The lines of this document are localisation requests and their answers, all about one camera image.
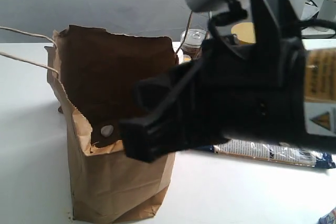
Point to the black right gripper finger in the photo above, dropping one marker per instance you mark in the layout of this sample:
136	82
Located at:
154	135

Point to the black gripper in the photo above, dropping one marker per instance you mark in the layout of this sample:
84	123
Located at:
258	99

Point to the brown paper bag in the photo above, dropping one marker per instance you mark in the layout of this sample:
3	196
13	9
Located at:
56	166

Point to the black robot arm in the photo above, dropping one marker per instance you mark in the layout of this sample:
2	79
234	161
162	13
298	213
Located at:
318	91

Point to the yellow grain container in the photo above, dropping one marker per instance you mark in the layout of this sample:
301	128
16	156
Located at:
186	58

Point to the clear jar dark contents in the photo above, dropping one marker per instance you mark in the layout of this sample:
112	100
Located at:
191	41

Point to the clear jar yellow lid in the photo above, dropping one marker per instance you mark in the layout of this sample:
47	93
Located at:
244	32

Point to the blue noodle package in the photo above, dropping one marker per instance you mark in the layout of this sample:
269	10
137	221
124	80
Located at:
272	153

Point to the white cylinder in background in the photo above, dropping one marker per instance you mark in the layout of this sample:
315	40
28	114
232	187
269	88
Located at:
327	10

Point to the blue package corner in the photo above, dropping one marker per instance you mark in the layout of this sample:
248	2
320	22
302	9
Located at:
329	218

